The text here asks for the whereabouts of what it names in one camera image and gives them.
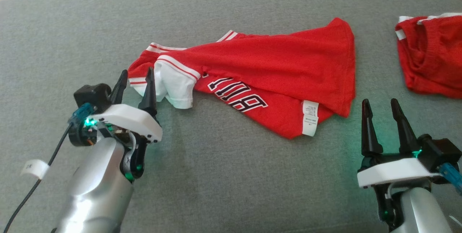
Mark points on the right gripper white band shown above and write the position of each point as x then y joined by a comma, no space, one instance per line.
393,175

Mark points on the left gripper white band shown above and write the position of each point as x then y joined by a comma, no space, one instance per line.
133,121

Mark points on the red shorts white trim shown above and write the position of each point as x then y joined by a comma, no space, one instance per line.
433,59

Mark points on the red basketball jersey white sleeves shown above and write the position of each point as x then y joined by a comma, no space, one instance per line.
270,59

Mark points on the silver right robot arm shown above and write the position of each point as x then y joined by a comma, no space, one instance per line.
422,211

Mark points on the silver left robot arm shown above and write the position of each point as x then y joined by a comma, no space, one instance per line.
97,189

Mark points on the large grey sofa seat cushion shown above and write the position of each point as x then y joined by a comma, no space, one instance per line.
231,182

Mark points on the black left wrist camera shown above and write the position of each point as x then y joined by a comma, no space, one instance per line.
92,95

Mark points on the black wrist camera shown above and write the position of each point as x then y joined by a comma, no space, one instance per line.
92,95
440,151

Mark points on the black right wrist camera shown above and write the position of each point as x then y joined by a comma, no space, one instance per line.
440,151

